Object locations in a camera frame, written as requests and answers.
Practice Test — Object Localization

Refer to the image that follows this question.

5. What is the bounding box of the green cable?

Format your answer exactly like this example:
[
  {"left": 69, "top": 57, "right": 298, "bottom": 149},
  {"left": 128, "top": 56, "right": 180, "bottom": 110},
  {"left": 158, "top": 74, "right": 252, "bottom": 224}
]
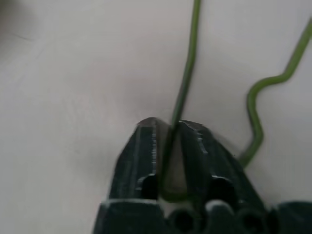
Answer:
[{"left": 163, "top": 0, "right": 312, "bottom": 202}]

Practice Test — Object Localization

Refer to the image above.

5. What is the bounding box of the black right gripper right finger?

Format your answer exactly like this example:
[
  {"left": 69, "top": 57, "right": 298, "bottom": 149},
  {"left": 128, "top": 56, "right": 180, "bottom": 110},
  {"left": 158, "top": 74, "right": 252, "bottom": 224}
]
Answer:
[{"left": 175, "top": 120, "right": 267, "bottom": 211}]

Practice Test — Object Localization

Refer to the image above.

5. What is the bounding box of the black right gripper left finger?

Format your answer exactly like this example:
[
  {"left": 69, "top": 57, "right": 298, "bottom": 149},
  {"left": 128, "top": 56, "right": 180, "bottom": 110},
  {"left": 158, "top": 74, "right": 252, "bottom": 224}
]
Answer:
[{"left": 106, "top": 117, "right": 167, "bottom": 201}]

